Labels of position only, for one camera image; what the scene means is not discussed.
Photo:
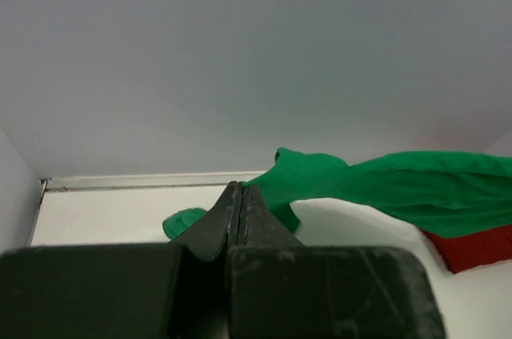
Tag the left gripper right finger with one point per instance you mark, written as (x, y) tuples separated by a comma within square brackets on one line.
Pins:
[(280, 288)]

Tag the folded red t-shirt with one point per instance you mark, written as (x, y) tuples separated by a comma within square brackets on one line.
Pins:
[(478, 249)]

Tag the aluminium rail back edge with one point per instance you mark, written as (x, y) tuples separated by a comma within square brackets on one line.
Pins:
[(121, 209)]

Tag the green t-shirt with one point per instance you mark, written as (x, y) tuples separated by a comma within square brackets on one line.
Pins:
[(451, 194)]

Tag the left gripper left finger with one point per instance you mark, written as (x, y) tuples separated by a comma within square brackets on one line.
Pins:
[(142, 290)]

